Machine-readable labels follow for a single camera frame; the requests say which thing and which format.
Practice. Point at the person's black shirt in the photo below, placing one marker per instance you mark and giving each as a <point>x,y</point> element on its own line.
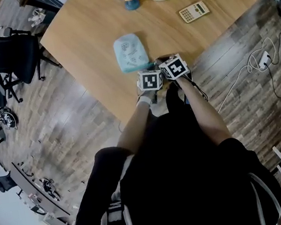
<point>179,172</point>

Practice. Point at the person's right forearm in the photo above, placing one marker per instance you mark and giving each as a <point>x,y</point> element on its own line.
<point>205,114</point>

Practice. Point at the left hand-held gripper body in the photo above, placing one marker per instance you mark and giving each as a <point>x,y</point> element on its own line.
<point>149,80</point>

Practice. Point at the white low cabinet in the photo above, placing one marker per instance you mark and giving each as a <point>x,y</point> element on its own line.
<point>58,224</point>

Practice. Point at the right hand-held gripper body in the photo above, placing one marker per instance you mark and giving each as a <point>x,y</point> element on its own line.
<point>175,67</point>

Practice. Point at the white power strip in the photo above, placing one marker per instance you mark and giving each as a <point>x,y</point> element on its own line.
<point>264,60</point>

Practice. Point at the small wheeled floor robot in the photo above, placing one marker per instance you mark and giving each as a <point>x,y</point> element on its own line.
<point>8,118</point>

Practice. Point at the beige calculator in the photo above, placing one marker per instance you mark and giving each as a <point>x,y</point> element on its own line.
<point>194,11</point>

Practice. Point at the long grey workbench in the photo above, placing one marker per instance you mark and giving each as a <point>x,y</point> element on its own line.
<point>33,190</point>

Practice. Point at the light blue pouch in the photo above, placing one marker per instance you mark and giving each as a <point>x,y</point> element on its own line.
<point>130,52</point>

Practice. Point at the small black office chair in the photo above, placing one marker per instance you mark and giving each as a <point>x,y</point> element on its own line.
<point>5,182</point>

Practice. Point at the white plastic floor device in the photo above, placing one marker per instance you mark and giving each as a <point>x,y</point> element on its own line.
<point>37,16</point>

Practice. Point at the person's left forearm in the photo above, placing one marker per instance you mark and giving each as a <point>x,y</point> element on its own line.
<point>135,129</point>

